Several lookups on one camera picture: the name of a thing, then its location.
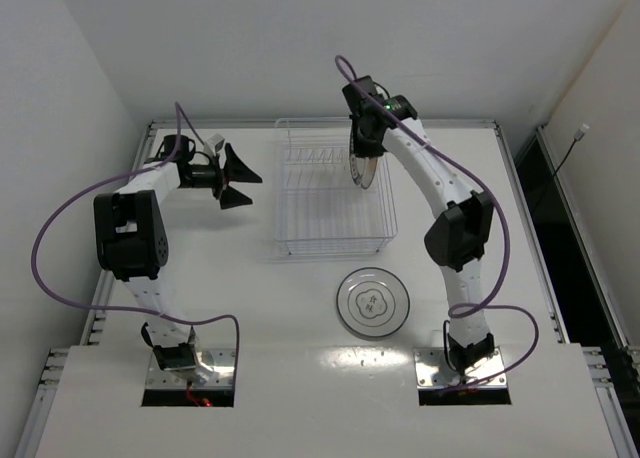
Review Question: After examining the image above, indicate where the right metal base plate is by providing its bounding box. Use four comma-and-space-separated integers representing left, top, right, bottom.
413, 348, 507, 390

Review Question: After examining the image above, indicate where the black cable white connector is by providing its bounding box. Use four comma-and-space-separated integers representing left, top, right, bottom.
551, 123, 590, 180

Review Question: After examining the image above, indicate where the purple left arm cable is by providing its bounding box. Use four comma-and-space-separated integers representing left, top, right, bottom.
31, 101, 241, 379

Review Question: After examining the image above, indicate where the orange sunburst plate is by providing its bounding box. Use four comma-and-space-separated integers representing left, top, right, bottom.
360, 157, 379, 189

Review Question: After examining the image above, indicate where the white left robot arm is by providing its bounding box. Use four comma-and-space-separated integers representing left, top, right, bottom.
93, 134, 262, 385

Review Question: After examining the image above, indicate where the dark green ring plate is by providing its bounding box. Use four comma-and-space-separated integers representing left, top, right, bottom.
348, 128, 362, 186

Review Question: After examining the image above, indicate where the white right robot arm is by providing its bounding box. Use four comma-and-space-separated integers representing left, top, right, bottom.
342, 76, 494, 309

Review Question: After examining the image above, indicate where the metal base plate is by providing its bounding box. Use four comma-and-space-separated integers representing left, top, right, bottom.
145, 348, 236, 391
413, 348, 507, 390

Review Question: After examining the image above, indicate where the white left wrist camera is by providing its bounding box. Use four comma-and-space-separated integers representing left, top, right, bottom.
203, 133, 225, 157

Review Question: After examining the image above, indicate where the white plate green rim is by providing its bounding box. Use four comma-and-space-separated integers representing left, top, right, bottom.
335, 267, 411, 340

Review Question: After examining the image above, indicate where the white wire dish rack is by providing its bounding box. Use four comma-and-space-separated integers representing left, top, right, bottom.
274, 118, 398, 259

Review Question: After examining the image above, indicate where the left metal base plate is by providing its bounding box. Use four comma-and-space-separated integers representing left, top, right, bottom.
145, 348, 236, 391

